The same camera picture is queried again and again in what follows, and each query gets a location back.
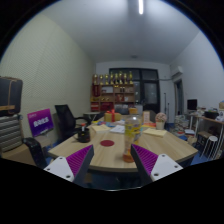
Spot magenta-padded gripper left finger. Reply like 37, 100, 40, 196
43, 144, 95, 188

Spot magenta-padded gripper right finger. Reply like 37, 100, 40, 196
130, 143, 184, 187

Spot yellow-labelled clear drink bottle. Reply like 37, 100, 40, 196
122, 114, 143, 164

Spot black glossy chair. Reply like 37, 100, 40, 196
22, 137, 51, 169

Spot pale yellow notebook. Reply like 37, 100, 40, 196
142, 127, 168, 138

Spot potted pink flowers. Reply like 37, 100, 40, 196
154, 112, 168, 131

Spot purple sign board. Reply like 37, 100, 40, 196
26, 108, 55, 138

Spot black office chair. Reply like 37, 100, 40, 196
54, 104, 91, 141

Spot orange standing box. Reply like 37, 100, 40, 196
142, 110, 152, 125

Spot white round stool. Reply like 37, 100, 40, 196
202, 135, 219, 158

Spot flat round red coaster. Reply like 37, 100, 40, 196
99, 139, 116, 148

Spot kraft paper notebook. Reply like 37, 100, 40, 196
91, 124, 112, 134

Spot white book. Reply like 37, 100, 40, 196
109, 124, 126, 135

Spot small round white table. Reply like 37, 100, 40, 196
83, 111, 101, 122

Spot cluttered side desk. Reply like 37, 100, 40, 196
186, 111, 224, 158

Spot black computer monitor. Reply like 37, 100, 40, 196
186, 98, 198, 112

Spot yellow gift box red ribbon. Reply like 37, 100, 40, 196
103, 108, 123, 123

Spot dark glass door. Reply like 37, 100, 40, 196
109, 67, 160, 114

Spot wooden shelf unit with trophies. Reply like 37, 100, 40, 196
89, 70, 137, 113

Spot ceiling strip light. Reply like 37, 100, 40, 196
138, 0, 145, 16

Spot white wall air conditioner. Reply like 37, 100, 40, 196
170, 65, 185, 78

